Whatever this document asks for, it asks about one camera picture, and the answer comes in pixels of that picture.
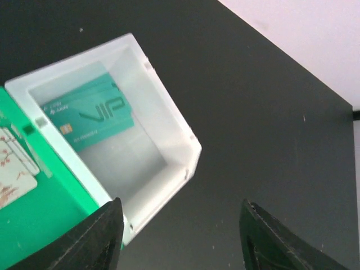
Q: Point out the floral card in bin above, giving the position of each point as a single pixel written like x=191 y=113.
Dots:
x=18 y=170

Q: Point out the white translucent bin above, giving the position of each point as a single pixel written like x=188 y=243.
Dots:
x=145 y=165

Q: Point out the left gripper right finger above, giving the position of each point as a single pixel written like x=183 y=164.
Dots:
x=269 y=244

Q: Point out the teal card in bin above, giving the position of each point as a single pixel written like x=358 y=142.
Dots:
x=71 y=81

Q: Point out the teal VIP credit card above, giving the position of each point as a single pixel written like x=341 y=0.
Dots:
x=90 y=113

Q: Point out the right black frame post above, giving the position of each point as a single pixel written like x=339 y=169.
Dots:
x=356 y=115

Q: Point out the green bin middle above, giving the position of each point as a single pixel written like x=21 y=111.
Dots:
x=55 y=206

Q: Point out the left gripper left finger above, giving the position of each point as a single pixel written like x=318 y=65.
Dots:
x=95 y=243

